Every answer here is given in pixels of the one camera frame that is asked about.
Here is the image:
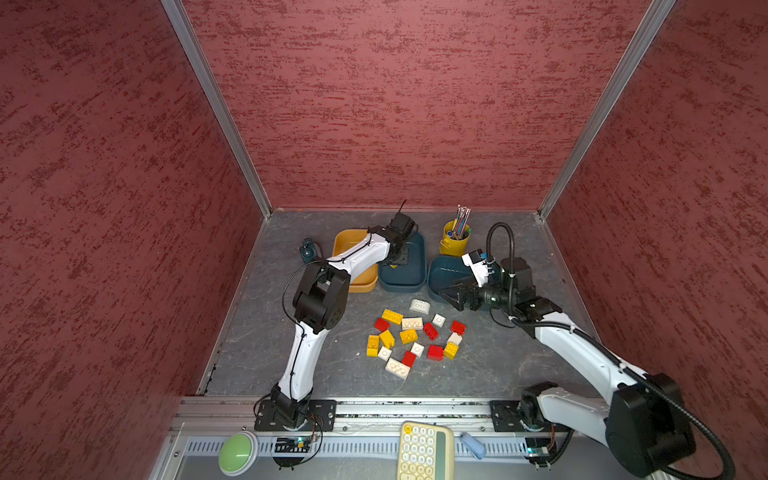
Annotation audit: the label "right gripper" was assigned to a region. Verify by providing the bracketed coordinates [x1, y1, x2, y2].
[439, 273, 515, 313]

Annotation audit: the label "teal bin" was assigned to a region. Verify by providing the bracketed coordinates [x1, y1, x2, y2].
[378, 232, 427, 293]
[427, 255, 476, 303]

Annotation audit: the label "white curved lego top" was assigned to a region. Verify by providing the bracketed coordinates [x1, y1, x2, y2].
[409, 299, 431, 315]

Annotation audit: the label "yellow rectangular bin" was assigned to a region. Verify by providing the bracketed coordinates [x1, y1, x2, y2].
[332, 229, 379, 294]

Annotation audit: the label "long yellow lego top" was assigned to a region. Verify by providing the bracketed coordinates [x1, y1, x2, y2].
[381, 309, 404, 325]

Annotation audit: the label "red lego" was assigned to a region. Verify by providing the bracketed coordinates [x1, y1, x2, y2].
[402, 351, 417, 368]
[374, 318, 390, 332]
[450, 320, 467, 336]
[427, 344, 444, 361]
[423, 322, 439, 341]

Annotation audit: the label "white long lego bottom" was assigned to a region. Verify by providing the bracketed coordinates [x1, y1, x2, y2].
[385, 358, 411, 380]

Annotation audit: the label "white long lego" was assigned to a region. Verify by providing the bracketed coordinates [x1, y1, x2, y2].
[385, 358, 411, 380]
[401, 317, 423, 330]

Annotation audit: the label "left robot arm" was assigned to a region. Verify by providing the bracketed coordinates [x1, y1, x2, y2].
[270, 227, 411, 429]

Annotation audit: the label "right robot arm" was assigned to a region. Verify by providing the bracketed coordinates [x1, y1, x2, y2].
[439, 251, 736, 479]

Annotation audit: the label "white lego right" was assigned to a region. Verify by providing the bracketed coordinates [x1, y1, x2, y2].
[448, 332, 463, 345]

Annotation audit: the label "white long lego middle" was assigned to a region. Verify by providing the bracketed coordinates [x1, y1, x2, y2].
[401, 317, 423, 330]

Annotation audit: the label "yellow pen cup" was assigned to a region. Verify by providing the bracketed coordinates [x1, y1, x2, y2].
[439, 220, 472, 257]

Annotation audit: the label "pens in cup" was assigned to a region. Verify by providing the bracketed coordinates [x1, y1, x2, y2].
[451, 205, 471, 240]

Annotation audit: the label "small teal bottle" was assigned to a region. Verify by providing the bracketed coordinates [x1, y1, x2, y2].
[299, 237, 323, 264]

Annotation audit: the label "blue eraser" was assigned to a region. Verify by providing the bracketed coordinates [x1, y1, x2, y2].
[460, 432, 487, 460]

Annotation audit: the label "yellow green calculator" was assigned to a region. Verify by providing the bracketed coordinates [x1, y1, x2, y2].
[396, 421, 455, 480]

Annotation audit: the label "right circuit board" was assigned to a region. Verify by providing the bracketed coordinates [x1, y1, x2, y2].
[524, 437, 557, 458]

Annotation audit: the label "circuit board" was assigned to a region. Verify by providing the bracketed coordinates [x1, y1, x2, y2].
[274, 437, 312, 454]
[524, 437, 557, 458]

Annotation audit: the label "left circuit board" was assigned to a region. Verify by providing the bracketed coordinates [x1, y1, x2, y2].
[274, 437, 312, 454]

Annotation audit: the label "green round button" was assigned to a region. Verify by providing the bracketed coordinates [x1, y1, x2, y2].
[218, 431, 259, 477]

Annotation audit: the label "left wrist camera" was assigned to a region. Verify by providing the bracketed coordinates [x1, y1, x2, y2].
[381, 212, 416, 244]

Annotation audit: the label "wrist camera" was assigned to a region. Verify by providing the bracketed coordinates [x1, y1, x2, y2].
[381, 212, 416, 244]
[461, 249, 494, 287]

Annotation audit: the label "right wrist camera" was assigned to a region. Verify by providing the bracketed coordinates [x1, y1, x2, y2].
[461, 249, 494, 287]

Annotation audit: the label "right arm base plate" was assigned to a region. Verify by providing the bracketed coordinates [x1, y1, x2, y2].
[489, 399, 569, 434]

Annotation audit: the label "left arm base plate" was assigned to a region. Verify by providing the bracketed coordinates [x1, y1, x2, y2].
[253, 399, 337, 432]

